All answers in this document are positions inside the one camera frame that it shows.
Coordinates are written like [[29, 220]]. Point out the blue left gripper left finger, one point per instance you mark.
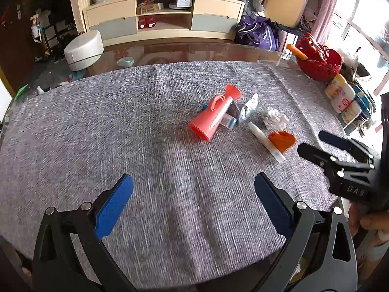
[[109, 212]]

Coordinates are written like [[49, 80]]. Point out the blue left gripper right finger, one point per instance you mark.
[[277, 203]]

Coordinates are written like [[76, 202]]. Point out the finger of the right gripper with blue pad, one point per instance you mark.
[[336, 141]]

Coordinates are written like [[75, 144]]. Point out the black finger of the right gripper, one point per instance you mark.
[[316, 156]]

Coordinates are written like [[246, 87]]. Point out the pink plastic whistle tube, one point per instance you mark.
[[206, 123]]

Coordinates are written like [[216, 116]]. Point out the person's right hand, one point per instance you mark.
[[372, 222]]

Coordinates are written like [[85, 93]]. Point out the white lotion bottle red label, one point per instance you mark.
[[344, 98]]

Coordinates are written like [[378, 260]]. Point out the white plastic tube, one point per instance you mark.
[[278, 156]]

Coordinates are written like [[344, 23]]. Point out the yellow cream bottle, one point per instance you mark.
[[335, 87]]

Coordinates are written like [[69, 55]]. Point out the white crumpled paper ball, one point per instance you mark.
[[274, 120]]

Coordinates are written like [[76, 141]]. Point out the red decorative basket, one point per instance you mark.
[[322, 63]]

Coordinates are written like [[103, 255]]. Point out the small blue cap bottle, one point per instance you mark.
[[230, 119]]

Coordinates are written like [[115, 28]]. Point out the orange stick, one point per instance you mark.
[[297, 52]]

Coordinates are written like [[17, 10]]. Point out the grey woven table cloth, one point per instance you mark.
[[194, 215]]

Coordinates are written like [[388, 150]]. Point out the purple bag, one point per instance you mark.
[[259, 32]]

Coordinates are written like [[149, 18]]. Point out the beige tv cabinet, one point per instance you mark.
[[125, 21]]

